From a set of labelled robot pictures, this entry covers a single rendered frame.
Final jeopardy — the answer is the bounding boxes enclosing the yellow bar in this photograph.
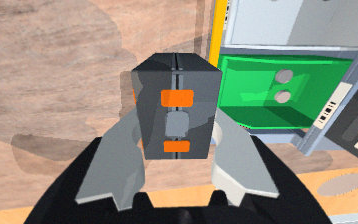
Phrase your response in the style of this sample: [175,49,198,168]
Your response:
[208,0,227,67]

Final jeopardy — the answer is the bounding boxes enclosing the white disc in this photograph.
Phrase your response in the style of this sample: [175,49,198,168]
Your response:
[274,90,291,103]

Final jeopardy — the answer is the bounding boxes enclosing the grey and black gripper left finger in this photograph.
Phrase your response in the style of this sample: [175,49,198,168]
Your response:
[23,107,145,224]

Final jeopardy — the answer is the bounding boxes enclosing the green bin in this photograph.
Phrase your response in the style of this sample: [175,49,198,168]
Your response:
[217,54,354,129]

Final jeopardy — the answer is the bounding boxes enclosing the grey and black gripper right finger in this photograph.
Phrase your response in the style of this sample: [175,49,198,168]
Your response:
[211,107,333,224]

